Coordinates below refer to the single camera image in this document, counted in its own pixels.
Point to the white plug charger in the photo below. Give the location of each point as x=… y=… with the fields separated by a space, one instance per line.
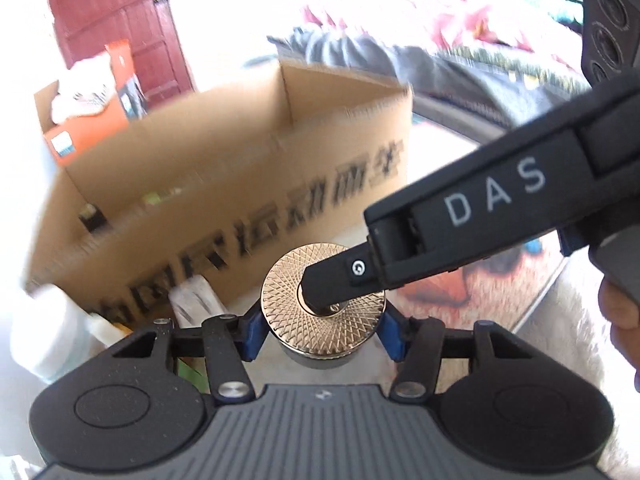
x=192 y=300

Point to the pink printed blanket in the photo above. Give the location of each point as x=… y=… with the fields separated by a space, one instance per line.
x=450 y=25

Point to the red wooden door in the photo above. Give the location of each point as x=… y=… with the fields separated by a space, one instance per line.
x=125 y=10

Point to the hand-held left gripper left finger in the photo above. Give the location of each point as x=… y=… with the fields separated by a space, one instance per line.
x=252 y=332

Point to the orange appliance carton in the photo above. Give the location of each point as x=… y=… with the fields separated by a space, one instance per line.
x=85 y=130

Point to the person's right hand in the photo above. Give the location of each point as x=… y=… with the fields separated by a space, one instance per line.
x=625 y=320

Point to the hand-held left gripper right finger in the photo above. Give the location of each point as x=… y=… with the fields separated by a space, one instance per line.
x=395 y=335

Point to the black jar with gold lid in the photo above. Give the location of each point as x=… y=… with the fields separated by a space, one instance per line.
x=290 y=300

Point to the brown cardboard box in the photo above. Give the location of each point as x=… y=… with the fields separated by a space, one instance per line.
x=200 y=170

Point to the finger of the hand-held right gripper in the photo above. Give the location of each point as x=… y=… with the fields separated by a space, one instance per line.
x=330 y=280

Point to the black cylinder with yellow end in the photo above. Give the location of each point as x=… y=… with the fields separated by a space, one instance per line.
x=92 y=217

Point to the grey printed blanket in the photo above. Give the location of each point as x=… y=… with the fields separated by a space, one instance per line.
x=450 y=70

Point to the beige bucket hat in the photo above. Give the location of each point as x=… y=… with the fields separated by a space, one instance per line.
x=85 y=90

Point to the green dropper bottle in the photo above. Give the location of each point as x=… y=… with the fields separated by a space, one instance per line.
x=107 y=327

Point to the white pill bottle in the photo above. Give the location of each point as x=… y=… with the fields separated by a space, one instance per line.
x=50 y=335

